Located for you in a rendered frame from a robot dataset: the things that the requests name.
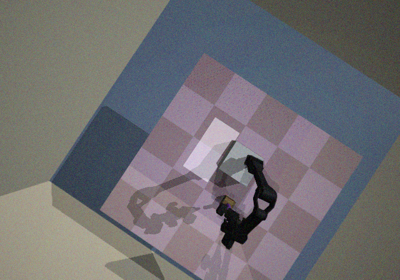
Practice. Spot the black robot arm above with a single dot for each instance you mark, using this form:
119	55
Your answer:
238	231

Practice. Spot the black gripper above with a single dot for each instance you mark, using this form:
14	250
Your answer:
229	214

